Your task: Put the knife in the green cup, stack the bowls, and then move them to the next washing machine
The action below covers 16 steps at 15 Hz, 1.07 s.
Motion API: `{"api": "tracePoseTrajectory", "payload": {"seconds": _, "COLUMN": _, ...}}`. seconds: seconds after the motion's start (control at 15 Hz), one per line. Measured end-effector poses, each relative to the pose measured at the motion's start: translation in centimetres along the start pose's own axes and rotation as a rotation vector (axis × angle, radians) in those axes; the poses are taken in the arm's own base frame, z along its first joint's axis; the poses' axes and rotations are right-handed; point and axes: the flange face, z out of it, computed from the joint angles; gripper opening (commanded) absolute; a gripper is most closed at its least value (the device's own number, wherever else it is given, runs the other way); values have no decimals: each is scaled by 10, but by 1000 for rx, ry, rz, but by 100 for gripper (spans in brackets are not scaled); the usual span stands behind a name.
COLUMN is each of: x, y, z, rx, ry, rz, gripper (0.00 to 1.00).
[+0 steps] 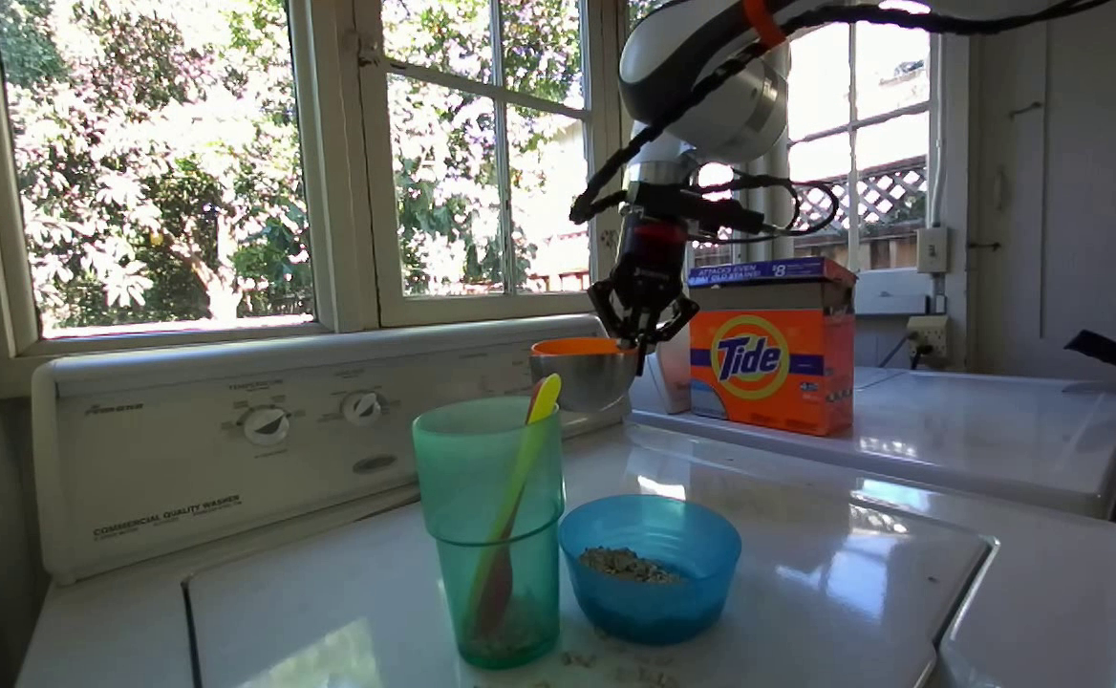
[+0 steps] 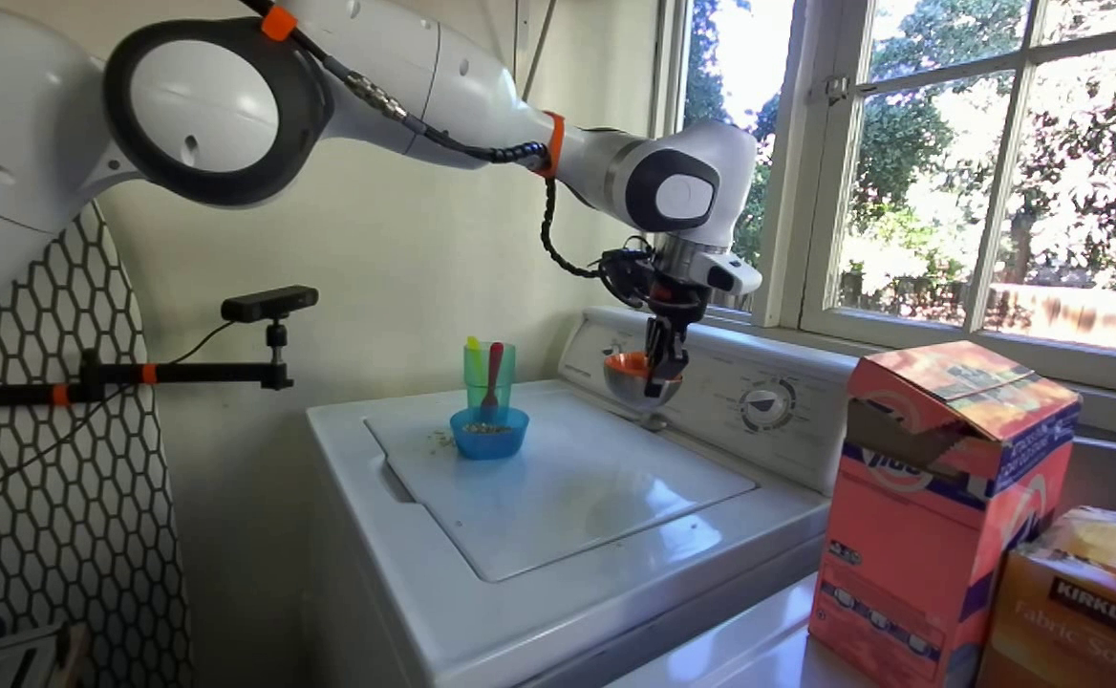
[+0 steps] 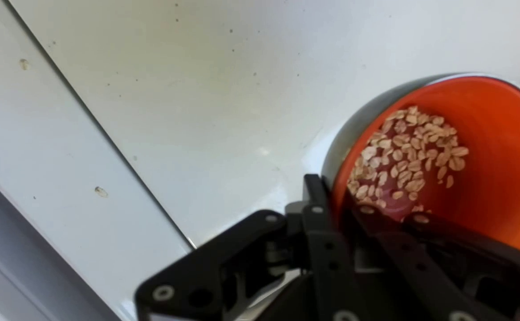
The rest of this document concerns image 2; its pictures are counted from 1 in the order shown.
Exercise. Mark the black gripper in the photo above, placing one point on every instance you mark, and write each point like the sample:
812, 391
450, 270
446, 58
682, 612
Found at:
678, 303

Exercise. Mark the silver metal bowl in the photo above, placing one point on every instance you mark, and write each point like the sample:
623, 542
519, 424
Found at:
627, 388

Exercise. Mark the yellow-green toothbrush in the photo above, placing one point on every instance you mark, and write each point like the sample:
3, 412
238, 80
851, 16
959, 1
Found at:
470, 369

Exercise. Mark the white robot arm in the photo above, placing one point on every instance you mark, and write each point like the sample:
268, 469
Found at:
24, 114

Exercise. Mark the green translucent plastic cup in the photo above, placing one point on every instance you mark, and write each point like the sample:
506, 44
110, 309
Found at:
511, 377

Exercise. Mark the white washing machine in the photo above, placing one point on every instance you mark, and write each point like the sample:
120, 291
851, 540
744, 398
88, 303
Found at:
559, 509

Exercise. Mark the white dryer machine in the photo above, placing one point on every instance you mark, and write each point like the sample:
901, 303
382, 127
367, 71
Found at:
735, 642

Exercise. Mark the large washer timer dial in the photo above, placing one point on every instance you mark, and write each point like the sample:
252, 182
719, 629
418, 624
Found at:
768, 407

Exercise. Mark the red plastic spoon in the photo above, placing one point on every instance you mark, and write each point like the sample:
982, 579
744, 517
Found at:
493, 377

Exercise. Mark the brown grain food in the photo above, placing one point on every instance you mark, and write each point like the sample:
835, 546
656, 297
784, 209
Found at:
486, 429

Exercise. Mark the blue plastic bowl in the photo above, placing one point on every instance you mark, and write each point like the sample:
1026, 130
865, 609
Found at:
486, 444

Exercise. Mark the orange Tide detergent box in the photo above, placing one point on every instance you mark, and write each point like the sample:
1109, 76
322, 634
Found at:
925, 546

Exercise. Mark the brown Kirkland cardboard box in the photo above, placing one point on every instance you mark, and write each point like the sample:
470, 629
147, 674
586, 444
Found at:
1078, 624

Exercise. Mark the hexagon patterned panel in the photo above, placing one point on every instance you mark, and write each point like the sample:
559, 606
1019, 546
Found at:
47, 537

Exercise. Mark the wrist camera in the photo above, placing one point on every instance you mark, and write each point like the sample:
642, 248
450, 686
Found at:
731, 276

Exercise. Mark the white wooden window frame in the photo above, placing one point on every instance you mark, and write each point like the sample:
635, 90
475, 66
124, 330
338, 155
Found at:
812, 155

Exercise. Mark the black camera on stand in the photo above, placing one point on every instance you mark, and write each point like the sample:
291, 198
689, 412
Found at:
268, 303

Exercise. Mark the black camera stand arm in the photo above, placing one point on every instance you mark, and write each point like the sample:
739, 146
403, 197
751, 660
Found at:
199, 373

